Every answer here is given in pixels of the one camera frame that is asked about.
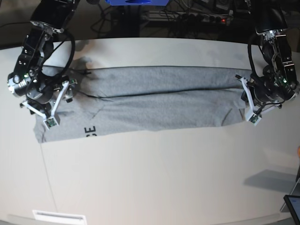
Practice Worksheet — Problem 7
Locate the black tablet screen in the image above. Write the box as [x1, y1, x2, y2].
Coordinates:
[284, 195, 300, 225]

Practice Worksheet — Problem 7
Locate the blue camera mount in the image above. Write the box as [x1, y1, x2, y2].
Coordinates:
[106, 0, 169, 6]

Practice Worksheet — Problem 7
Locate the white paper label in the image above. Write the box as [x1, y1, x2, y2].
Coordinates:
[32, 210, 86, 221]

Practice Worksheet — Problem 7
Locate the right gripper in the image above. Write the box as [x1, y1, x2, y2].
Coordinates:
[26, 78, 76, 117]

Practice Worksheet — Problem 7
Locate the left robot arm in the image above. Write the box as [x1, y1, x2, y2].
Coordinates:
[245, 0, 300, 115]

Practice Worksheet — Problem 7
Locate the grey T-shirt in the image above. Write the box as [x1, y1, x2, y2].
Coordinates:
[34, 67, 251, 143]

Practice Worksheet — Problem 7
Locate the black power strip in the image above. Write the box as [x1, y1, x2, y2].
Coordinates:
[147, 11, 233, 25]

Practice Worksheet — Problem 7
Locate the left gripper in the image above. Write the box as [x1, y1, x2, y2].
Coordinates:
[253, 82, 297, 106]

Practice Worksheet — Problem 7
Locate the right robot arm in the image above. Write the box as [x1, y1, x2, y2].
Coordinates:
[7, 0, 79, 118]

